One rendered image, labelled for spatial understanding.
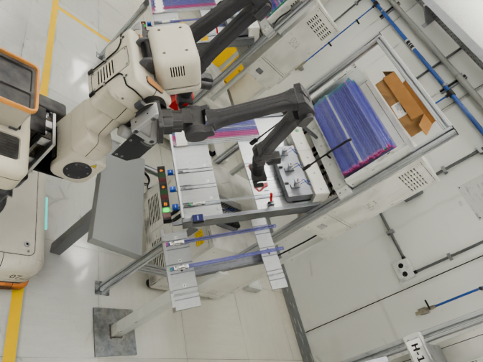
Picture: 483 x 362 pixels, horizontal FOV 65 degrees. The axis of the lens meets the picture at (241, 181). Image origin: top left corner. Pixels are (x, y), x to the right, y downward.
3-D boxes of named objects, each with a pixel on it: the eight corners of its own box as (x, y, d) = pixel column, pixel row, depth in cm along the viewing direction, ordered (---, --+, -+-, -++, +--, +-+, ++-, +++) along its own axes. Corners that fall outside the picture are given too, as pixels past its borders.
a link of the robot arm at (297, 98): (309, 74, 123) (317, 100, 120) (308, 95, 136) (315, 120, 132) (177, 108, 126) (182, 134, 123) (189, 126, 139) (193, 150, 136)
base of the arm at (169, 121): (154, 99, 122) (159, 126, 115) (179, 98, 124) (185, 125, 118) (153, 118, 129) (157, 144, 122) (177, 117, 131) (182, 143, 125)
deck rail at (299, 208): (182, 229, 185) (182, 222, 180) (182, 225, 186) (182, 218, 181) (317, 210, 200) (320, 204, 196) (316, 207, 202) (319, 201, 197)
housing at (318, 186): (308, 210, 201) (315, 194, 190) (282, 143, 230) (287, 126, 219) (322, 207, 203) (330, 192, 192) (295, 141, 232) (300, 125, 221)
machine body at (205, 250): (142, 291, 233) (213, 246, 206) (136, 199, 273) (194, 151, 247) (215, 303, 278) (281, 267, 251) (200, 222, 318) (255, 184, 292)
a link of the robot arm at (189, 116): (176, 108, 123) (178, 123, 121) (206, 108, 126) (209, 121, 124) (172, 123, 131) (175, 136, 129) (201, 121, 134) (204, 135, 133)
